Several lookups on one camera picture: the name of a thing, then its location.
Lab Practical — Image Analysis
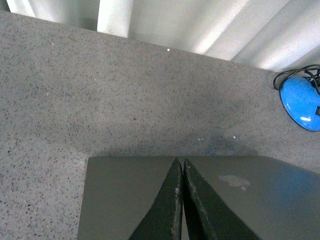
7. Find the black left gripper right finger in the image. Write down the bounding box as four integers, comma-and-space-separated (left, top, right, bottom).
183, 159, 261, 240

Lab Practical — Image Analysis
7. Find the blue round device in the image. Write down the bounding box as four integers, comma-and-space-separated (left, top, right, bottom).
280, 76, 320, 132

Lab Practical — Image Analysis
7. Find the white curtain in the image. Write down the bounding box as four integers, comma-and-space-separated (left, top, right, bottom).
0, 0, 320, 72

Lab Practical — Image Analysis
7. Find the grey laptop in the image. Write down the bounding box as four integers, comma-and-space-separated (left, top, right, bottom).
77, 156, 320, 240

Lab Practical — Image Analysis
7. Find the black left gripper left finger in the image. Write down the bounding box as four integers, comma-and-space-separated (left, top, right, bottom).
129, 158, 184, 240

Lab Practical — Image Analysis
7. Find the black cable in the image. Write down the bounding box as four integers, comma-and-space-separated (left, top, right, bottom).
273, 64, 320, 95

